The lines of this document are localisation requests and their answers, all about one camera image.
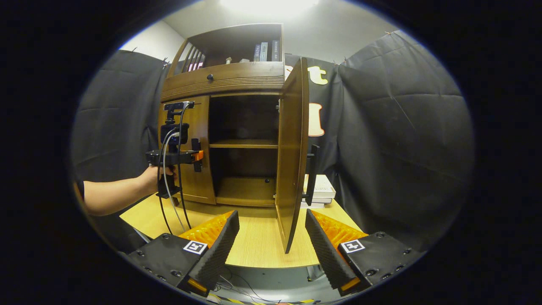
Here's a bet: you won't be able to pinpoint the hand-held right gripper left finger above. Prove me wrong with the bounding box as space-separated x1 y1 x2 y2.
127 210 240 297

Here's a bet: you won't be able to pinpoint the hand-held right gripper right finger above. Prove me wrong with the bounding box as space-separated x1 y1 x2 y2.
305 209 424 297

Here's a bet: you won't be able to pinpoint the wooden double-door shoe cabinet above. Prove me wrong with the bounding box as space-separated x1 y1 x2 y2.
159 23 320 254

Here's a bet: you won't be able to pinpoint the wooden cabinet inner shelf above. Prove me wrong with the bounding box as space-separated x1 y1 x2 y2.
209 139 279 149

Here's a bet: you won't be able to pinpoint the stack of white boxes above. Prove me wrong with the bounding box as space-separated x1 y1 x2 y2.
300 174 337 209

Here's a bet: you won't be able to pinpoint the black backdrop cloth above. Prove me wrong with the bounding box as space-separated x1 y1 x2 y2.
71 30 475 255

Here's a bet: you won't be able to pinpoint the large ceiling light panel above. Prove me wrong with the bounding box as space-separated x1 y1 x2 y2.
219 0 321 14

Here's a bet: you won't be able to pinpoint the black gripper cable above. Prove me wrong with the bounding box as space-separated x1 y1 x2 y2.
157 102 196 236

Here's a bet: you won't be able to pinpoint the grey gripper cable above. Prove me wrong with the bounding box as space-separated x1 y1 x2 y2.
162 129 187 233

